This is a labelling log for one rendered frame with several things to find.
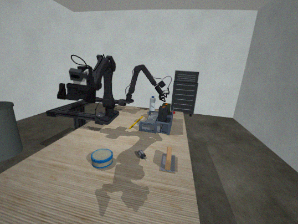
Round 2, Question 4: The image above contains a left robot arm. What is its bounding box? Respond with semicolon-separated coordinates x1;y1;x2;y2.
123;64;165;102

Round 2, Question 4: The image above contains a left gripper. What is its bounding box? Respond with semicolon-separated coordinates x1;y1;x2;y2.
158;89;168;102

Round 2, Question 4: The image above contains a white bottle with blue cap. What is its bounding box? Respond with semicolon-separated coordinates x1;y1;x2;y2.
150;96;156;111

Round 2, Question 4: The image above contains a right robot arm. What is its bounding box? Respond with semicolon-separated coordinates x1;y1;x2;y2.
69;55;119;122

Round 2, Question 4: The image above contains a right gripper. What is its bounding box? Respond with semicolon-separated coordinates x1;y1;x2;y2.
57;79;96;103

